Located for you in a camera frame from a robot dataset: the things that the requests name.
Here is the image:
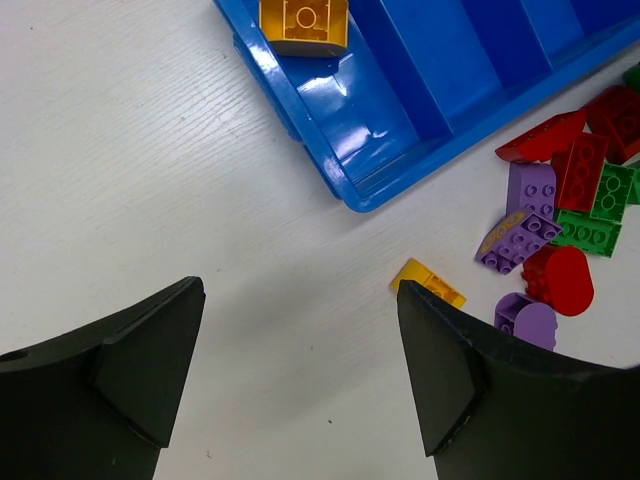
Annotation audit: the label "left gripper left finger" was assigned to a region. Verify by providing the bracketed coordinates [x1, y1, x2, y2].
[1, 276, 205, 479]

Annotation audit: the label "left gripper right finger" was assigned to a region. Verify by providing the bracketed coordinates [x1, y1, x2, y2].
[397, 281, 639, 479]

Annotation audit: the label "yellow lego brick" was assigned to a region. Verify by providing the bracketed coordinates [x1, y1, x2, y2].
[390, 258, 467, 308]
[259, 0, 349, 58]

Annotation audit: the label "purple oval lego brick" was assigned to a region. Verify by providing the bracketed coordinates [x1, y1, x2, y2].
[494, 292, 558, 351]

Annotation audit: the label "red oval lego brick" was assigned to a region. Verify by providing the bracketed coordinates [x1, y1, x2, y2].
[521, 245, 595, 317]

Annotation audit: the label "purple lego brick studs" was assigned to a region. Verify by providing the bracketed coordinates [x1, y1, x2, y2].
[475, 209, 563, 275]

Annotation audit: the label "green lego brick bottom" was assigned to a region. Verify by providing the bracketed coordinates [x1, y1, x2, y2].
[551, 209, 622, 258]

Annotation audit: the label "green lego brick center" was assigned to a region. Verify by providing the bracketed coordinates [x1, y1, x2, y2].
[590, 163, 635, 223]

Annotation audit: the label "red long lego brick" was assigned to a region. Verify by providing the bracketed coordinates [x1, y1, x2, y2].
[551, 132, 609, 213]

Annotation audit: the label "green lego brick small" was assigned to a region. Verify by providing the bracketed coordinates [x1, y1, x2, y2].
[624, 160, 640, 206]

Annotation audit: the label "red half-round lego brick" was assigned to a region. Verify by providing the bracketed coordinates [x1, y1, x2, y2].
[495, 109, 586, 163]

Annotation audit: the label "red small lego brick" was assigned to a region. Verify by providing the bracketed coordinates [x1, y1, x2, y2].
[584, 85, 639, 165]

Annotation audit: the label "blue divided plastic bin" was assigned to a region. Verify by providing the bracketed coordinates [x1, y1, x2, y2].
[218, 1, 639, 213]

